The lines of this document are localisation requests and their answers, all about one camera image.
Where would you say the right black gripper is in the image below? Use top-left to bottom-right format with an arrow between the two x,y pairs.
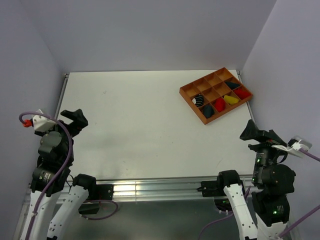
239,117 -> 292,184

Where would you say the red Christmas sock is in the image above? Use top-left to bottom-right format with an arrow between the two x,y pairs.
214,97 -> 226,113

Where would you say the navy patterned sock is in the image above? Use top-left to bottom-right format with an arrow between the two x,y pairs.
202,104 -> 215,119

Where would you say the black white striped sock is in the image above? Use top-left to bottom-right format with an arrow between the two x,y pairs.
192,94 -> 205,108

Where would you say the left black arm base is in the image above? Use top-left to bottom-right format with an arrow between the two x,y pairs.
78,184 -> 114,216

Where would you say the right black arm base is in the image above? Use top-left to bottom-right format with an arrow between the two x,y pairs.
196,180 -> 225,198

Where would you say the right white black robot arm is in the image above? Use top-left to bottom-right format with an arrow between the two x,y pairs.
216,119 -> 296,240

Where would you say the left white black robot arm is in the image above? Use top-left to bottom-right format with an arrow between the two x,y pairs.
19,109 -> 98,240

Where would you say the red rolled sock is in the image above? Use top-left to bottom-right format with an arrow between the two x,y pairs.
233,87 -> 252,100

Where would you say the yellow rolled sock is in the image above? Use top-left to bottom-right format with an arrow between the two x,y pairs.
223,95 -> 240,106

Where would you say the dark green rolled sock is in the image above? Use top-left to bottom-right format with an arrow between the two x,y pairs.
224,81 -> 241,90

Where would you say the orange compartment tray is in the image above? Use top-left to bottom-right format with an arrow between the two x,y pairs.
179,67 -> 253,125

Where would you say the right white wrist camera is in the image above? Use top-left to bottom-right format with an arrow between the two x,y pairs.
271,136 -> 313,158

